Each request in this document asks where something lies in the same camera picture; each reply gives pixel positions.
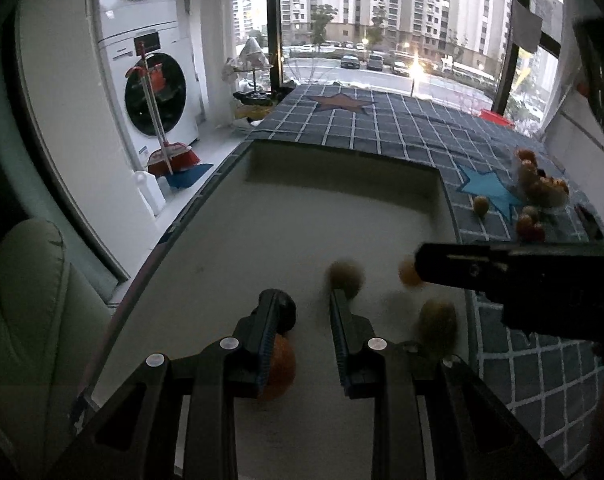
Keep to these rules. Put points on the small brown fruit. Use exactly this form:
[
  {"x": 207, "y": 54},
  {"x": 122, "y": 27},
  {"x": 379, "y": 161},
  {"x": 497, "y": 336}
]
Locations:
[{"x": 480, "y": 205}]

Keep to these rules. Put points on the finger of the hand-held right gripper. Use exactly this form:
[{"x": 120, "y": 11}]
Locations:
[{"x": 456, "y": 265}]

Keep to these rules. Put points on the brown kiwi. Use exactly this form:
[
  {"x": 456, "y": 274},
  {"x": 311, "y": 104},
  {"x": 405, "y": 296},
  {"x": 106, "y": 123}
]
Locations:
[
  {"x": 346, "y": 274},
  {"x": 436, "y": 325}
]

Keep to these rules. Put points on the long white low cabinet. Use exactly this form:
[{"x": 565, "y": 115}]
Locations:
[{"x": 586, "y": 135}]

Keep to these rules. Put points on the dark parked car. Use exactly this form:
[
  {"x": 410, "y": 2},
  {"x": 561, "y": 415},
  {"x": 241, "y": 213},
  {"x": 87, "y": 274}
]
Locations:
[
  {"x": 351, "y": 61},
  {"x": 375, "y": 61}
]

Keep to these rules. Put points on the hanging grey cloth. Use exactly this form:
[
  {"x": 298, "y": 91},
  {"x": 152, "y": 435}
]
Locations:
[{"x": 526, "y": 25}]

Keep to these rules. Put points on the white plastic jug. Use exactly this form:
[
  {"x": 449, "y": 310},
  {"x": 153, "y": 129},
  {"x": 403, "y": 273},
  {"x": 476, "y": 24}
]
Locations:
[{"x": 149, "y": 192}]

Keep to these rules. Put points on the white dryer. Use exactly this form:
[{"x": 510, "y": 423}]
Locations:
[{"x": 157, "y": 10}]

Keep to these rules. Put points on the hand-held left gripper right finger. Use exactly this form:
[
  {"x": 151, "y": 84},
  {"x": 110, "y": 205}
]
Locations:
[{"x": 342, "y": 340}]

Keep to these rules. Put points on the small lamp with white shade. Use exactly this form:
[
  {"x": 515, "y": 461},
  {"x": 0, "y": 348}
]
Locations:
[{"x": 252, "y": 52}]

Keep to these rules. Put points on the pale green chair cushion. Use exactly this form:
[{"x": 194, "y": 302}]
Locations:
[{"x": 27, "y": 310}]

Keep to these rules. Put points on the small yellow-orange fruit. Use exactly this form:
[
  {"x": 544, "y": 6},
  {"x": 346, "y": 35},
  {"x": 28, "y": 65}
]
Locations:
[{"x": 407, "y": 274}]

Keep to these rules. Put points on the grey checkered star blanket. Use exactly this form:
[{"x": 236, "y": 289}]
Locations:
[{"x": 406, "y": 125}]

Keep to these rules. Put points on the blue dustpan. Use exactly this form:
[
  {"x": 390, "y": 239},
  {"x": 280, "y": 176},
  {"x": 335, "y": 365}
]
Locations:
[{"x": 189, "y": 175}]

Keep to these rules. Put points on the red broom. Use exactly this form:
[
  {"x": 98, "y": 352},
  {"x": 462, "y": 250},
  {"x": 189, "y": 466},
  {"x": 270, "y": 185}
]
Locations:
[{"x": 174, "y": 157}]

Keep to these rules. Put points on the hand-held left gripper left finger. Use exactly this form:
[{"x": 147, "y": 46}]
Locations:
[{"x": 267, "y": 340}]

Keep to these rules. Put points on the white washing machine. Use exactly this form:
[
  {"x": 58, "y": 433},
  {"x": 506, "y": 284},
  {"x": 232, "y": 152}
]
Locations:
[{"x": 117, "y": 65}]

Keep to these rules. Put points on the white rectangular tray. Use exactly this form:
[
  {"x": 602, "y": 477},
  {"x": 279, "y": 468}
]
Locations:
[{"x": 282, "y": 220}]

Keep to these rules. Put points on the clear glass bowl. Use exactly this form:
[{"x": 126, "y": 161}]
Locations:
[{"x": 541, "y": 196}]

